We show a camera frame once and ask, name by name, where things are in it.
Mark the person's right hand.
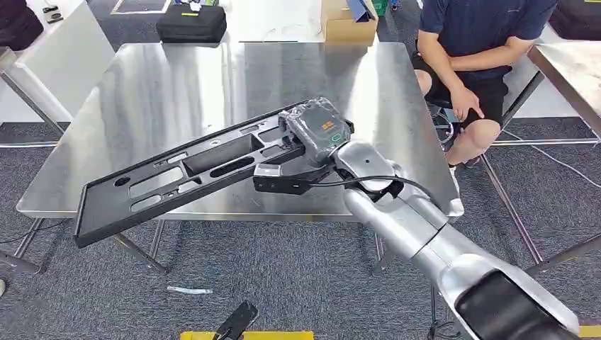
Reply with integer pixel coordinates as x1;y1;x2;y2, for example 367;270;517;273
449;85;486;123

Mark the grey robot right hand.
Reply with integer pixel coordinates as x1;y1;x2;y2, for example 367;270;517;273
279;97;355;167

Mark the black plastic panel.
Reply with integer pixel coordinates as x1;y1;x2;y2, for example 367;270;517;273
74;99;311;249

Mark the black stool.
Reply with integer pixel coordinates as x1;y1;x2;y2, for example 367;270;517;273
429;98;466;152

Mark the person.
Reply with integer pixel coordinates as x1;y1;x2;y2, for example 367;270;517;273
412;0;560;167

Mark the cardboard box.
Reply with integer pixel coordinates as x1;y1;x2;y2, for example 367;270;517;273
321;0;379;44

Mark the steel work table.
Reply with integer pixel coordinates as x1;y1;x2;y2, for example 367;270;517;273
0;41;466;276
478;41;601;278

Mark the white table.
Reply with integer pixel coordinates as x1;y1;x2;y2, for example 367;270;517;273
0;0;116;137
226;0;326;44

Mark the blue flat folder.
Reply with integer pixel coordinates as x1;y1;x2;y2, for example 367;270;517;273
346;0;376;23

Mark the black bag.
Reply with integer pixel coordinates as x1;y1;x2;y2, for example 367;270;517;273
548;0;601;41
0;0;45;52

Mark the black zip case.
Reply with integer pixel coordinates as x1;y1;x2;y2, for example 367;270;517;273
156;4;228;45

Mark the black robot left foot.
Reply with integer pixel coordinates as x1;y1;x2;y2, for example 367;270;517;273
212;300;260;340

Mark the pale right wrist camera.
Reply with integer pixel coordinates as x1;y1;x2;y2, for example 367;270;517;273
252;163;337;197

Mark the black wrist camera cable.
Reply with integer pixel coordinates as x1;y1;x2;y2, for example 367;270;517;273
307;174;435;200

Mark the white floor cable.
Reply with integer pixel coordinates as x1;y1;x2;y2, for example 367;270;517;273
501;129;601;190

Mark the black hanging robot cable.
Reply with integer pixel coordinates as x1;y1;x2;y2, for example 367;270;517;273
425;281;464;340

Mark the thin black floor cable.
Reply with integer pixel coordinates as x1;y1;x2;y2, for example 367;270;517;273
0;219;64;246

